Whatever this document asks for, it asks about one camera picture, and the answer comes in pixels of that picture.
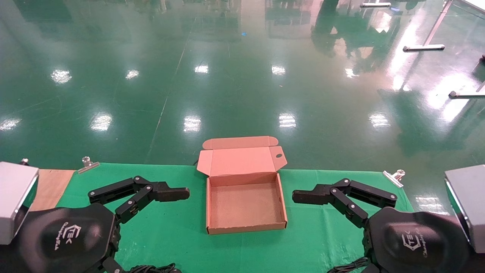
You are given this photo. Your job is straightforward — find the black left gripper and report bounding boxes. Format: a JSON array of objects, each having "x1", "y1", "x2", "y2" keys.
[{"x1": 15, "y1": 203, "x2": 126, "y2": 273}]

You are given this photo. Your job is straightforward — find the brown cardboard box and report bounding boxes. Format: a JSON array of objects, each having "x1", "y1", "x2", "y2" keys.
[{"x1": 196, "y1": 136, "x2": 288, "y2": 235}]

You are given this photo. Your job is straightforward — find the grey metal stand with pole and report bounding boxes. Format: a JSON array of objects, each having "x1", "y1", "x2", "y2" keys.
[{"x1": 403, "y1": 0, "x2": 454, "y2": 52}]

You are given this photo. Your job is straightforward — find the black USB cable bundle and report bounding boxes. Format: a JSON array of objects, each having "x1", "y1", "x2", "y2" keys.
[{"x1": 328, "y1": 257, "x2": 370, "y2": 273}]

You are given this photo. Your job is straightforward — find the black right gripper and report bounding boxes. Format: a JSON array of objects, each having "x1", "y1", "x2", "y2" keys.
[{"x1": 361, "y1": 207, "x2": 472, "y2": 273}]

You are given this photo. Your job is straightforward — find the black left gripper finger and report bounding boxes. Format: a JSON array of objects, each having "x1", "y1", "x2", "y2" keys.
[{"x1": 88, "y1": 176, "x2": 190, "y2": 225}]

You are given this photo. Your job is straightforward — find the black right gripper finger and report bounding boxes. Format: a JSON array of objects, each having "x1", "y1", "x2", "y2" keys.
[{"x1": 292, "y1": 178, "x2": 398, "y2": 228}]

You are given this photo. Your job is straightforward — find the green table cloth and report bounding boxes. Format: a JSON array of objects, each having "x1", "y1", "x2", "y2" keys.
[{"x1": 57, "y1": 163, "x2": 415, "y2": 273}]

